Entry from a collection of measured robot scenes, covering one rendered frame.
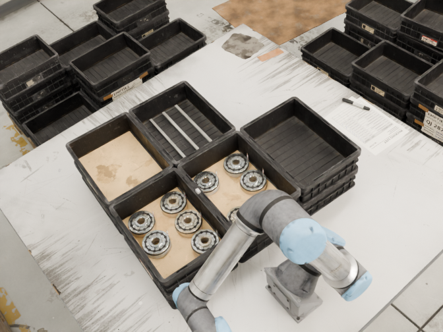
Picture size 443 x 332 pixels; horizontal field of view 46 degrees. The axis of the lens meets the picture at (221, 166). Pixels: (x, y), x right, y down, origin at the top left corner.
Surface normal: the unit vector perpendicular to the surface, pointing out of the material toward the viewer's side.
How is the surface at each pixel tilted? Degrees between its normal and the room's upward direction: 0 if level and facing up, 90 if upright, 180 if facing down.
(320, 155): 0
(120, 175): 0
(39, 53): 0
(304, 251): 77
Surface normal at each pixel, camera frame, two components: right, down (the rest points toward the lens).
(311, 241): 0.43, 0.49
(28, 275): -0.10, -0.63
